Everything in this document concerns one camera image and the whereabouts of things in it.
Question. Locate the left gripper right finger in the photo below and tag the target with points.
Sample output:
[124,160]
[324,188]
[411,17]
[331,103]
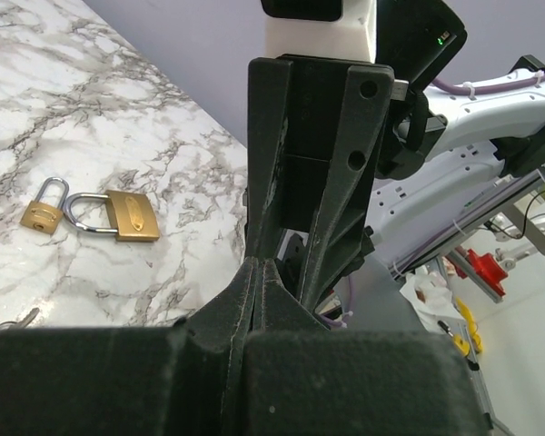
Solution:
[290,375]

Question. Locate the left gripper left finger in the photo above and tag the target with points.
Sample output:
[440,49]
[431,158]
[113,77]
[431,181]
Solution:
[179,380]

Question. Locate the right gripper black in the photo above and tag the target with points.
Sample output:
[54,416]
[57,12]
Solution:
[312,127]

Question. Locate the small brass padlock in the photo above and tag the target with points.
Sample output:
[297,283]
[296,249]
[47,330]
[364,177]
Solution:
[44,217]

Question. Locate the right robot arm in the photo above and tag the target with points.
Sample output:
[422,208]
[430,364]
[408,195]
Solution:
[437,139]

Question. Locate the small loose key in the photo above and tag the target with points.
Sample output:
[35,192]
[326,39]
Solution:
[23,323]

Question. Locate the large brass padlock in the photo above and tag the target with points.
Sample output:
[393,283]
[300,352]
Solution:
[130,215]

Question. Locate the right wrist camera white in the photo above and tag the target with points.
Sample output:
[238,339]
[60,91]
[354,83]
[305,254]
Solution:
[344,30]

